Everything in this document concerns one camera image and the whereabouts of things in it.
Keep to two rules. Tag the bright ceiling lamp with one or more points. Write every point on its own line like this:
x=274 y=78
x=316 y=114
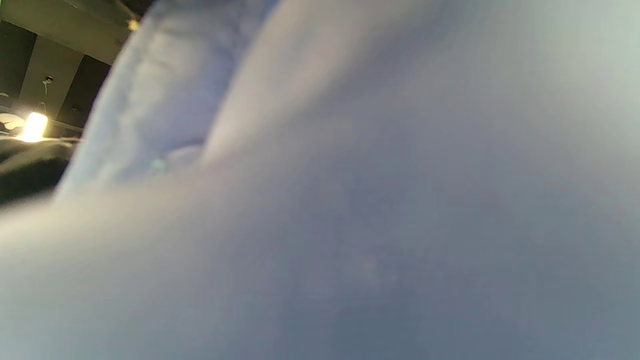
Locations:
x=34 y=126

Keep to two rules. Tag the light blue long-sleeve shirt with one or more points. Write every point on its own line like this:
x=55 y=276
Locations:
x=350 y=200

